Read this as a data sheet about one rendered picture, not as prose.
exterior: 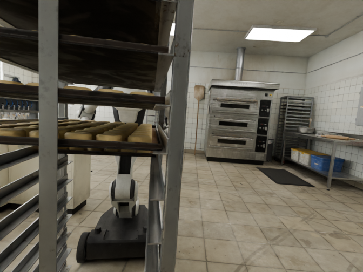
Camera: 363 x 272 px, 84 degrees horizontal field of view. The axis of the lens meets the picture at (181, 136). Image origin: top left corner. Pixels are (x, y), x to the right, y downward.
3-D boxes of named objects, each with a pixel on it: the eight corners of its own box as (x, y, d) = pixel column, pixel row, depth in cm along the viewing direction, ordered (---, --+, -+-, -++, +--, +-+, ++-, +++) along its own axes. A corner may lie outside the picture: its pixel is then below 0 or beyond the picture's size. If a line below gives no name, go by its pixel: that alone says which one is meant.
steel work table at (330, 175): (279, 164, 535) (283, 127, 525) (306, 166, 532) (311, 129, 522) (327, 190, 346) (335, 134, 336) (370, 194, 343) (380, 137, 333)
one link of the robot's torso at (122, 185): (112, 199, 150) (119, 141, 168) (135, 199, 153) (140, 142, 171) (108, 197, 136) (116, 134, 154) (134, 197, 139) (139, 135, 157)
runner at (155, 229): (150, 163, 102) (150, 157, 102) (155, 163, 103) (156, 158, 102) (147, 244, 39) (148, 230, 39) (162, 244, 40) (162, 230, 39)
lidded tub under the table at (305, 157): (296, 161, 472) (298, 150, 469) (317, 163, 470) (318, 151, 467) (306, 165, 433) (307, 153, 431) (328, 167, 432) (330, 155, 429)
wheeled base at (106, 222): (102, 217, 204) (103, 185, 201) (154, 217, 212) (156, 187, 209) (81, 263, 142) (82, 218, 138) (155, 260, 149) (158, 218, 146)
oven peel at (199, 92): (189, 154, 583) (194, 84, 589) (189, 154, 587) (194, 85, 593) (199, 155, 582) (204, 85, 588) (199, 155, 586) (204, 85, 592)
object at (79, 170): (7, 211, 209) (6, 124, 200) (33, 197, 243) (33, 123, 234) (73, 217, 205) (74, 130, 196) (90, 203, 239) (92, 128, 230)
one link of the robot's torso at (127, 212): (116, 204, 181) (111, 175, 147) (139, 204, 184) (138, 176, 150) (113, 222, 171) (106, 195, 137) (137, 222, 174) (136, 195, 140)
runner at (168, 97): (153, 110, 99) (153, 104, 99) (159, 110, 100) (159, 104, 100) (155, 105, 37) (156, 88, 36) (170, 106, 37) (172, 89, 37)
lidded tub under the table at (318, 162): (308, 166, 426) (309, 154, 424) (330, 168, 426) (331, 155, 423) (320, 171, 388) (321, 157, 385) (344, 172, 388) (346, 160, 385)
